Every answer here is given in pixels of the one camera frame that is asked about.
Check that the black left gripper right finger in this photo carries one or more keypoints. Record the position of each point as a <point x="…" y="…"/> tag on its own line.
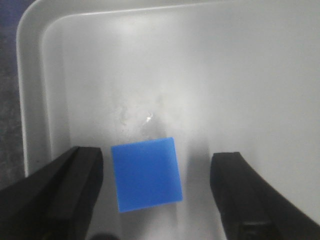
<point x="250" y="208"/>

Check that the grey plastic tray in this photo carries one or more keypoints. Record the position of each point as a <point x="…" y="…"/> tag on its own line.
<point x="216" y="76"/>

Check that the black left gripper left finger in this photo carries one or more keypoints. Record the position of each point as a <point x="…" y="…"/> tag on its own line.
<point x="57" y="201"/>

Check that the blue foam cube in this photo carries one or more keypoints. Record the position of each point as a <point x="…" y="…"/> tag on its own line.
<point x="146" y="174"/>

